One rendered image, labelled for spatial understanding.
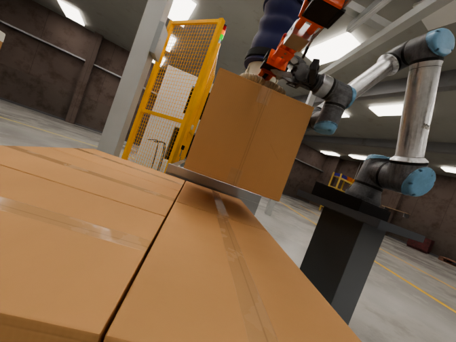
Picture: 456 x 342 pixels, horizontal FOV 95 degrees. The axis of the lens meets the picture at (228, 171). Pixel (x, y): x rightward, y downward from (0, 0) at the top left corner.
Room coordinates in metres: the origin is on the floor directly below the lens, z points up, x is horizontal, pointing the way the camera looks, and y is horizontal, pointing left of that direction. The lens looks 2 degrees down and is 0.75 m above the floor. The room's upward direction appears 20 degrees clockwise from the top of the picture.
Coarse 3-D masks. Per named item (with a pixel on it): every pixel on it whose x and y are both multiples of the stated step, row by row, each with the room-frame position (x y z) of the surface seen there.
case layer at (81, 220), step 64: (0, 192) 0.40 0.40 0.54; (64, 192) 0.51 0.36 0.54; (128, 192) 0.69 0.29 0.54; (192, 192) 1.08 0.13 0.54; (0, 256) 0.25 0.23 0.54; (64, 256) 0.29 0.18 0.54; (128, 256) 0.35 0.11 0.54; (192, 256) 0.42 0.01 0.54; (256, 256) 0.55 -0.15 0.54; (0, 320) 0.19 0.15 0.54; (64, 320) 0.20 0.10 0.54; (128, 320) 0.23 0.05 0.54; (192, 320) 0.26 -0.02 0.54; (256, 320) 0.31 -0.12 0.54; (320, 320) 0.37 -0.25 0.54
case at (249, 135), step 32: (224, 96) 0.79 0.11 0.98; (256, 96) 0.81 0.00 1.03; (288, 96) 0.82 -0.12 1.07; (224, 128) 0.80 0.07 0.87; (256, 128) 0.81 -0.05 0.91; (288, 128) 0.83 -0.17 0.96; (192, 160) 0.78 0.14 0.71; (224, 160) 0.80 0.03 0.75; (256, 160) 0.81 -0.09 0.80; (288, 160) 0.83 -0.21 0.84; (256, 192) 0.82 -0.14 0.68
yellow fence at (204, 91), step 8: (216, 48) 2.62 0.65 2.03; (216, 56) 2.91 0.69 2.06; (208, 72) 2.63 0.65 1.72; (208, 80) 3.03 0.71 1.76; (208, 88) 3.58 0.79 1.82; (200, 96) 2.63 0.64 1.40; (200, 104) 3.15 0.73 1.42; (200, 112) 3.66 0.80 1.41; (192, 120) 2.63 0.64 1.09; (184, 136) 2.62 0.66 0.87; (192, 136) 3.67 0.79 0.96; (184, 144) 2.63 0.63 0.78; (184, 152) 3.31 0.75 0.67; (176, 160) 2.63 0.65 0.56
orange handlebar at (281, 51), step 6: (300, 18) 0.60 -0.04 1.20; (300, 24) 0.62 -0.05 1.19; (312, 24) 0.61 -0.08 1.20; (312, 30) 0.62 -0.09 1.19; (282, 42) 0.73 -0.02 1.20; (282, 48) 0.75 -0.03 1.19; (288, 48) 0.77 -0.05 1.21; (276, 54) 0.79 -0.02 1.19; (282, 54) 0.77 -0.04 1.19; (288, 54) 0.76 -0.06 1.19; (282, 60) 0.82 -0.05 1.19; (288, 60) 0.80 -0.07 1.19; (270, 78) 1.00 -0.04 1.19
